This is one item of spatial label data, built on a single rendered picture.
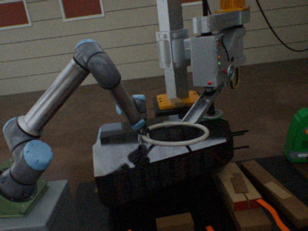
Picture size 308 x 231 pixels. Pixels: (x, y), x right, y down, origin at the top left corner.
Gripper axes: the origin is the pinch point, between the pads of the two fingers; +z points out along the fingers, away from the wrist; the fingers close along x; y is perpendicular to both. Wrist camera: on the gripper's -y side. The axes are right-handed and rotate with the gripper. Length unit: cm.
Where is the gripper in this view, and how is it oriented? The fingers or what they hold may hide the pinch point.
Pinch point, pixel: (144, 142)
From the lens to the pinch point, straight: 205.7
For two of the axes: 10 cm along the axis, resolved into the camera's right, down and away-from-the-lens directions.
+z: 1.0, 9.5, 2.9
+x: 9.9, -0.6, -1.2
